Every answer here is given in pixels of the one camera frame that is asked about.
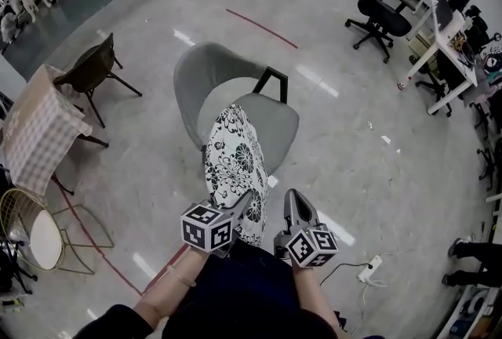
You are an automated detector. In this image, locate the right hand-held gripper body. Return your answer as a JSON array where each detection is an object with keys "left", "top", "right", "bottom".
[{"left": 273, "top": 222, "right": 340, "bottom": 269}]

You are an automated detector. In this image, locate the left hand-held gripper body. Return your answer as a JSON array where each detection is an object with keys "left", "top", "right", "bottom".
[{"left": 180, "top": 202, "right": 242, "bottom": 261}]

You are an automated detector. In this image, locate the black white floral cushion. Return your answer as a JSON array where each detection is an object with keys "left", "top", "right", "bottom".
[{"left": 203, "top": 104, "right": 270, "bottom": 248}]

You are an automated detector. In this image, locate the grey upholstered chair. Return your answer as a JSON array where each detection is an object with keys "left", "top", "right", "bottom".
[{"left": 173, "top": 41, "right": 301, "bottom": 178}]

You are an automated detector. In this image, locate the person's right forearm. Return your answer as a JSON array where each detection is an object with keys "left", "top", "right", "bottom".
[{"left": 292, "top": 265, "right": 339, "bottom": 339}]

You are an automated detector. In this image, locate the person's left forearm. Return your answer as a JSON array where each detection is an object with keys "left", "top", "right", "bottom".
[{"left": 132, "top": 249, "right": 209, "bottom": 331}]

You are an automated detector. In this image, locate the black swivel chair under desk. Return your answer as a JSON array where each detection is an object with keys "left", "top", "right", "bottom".
[{"left": 414, "top": 49, "right": 457, "bottom": 118}]

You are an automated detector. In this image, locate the dark brown chair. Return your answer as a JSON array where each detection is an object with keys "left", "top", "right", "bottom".
[{"left": 53, "top": 32, "right": 144, "bottom": 129}]

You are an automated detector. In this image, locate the black office chair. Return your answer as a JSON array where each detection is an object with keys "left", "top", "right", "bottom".
[{"left": 344, "top": 0, "right": 413, "bottom": 64}]

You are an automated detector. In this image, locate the white power strip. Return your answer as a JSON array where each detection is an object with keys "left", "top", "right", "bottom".
[{"left": 356, "top": 255, "right": 384, "bottom": 284}]

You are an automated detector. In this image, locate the person's dark skirt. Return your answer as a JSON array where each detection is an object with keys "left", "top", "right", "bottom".
[{"left": 161, "top": 238, "right": 339, "bottom": 339}]

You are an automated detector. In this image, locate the person's dark left sleeve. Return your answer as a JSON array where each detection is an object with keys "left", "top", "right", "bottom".
[{"left": 77, "top": 304, "right": 155, "bottom": 339}]

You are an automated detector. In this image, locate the white storage shelf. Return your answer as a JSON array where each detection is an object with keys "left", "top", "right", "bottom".
[{"left": 446, "top": 284, "right": 502, "bottom": 339}]

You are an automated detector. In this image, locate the table with checked cloth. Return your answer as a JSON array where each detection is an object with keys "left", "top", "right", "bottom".
[{"left": 0, "top": 64, "right": 111, "bottom": 198}]

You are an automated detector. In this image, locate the black tripod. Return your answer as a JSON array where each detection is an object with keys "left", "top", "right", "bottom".
[{"left": 0, "top": 239, "right": 39, "bottom": 296}]

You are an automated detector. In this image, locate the white desk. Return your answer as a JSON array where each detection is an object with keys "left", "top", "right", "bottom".
[{"left": 405, "top": 0, "right": 480, "bottom": 117}]

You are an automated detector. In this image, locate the black power cable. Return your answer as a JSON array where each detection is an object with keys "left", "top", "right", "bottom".
[{"left": 319, "top": 261, "right": 372, "bottom": 287}]

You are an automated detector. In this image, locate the clear wrist bracelet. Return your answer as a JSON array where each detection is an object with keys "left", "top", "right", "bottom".
[{"left": 166, "top": 264, "right": 197, "bottom": 288}]

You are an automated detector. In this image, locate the white cable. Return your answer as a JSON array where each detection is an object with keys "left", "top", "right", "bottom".
[{"left": 347, "top": 279, "right": 390, "bottom": 337}]

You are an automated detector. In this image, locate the yellow wire chair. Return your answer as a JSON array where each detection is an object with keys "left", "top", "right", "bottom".
[{"left": 0, "top": 188, "right": 115, "bottom": 276}]

